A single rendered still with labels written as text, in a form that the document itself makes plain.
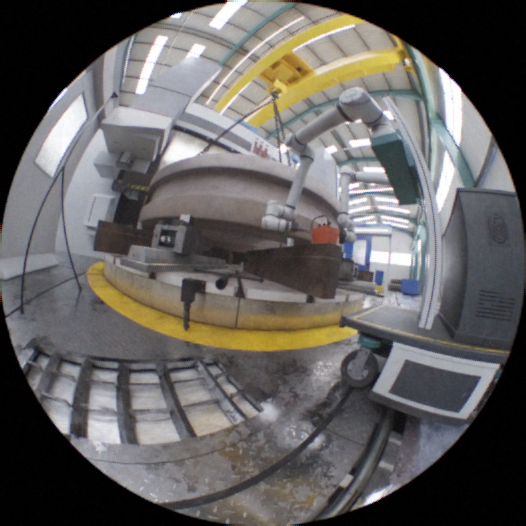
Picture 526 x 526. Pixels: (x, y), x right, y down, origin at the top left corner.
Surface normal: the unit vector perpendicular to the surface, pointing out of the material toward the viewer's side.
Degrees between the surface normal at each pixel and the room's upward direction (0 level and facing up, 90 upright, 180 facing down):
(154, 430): 4
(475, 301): 90
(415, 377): 90
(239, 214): 90
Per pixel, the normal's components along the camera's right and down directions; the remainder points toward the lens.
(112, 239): 0.90, 0.14
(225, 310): 0.15, 0.01
